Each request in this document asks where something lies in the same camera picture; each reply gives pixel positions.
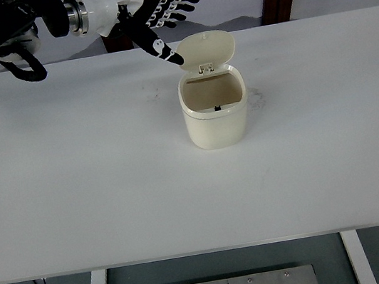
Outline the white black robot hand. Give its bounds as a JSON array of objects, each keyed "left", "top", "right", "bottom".
[{"left": 82, "top": 0, "right": 210, "bottom": 81}]

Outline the cream plastic trash bin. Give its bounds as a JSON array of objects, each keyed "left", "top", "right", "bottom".
[{"left": 168, "top": 26, "right": 255, "bottom": 154}]

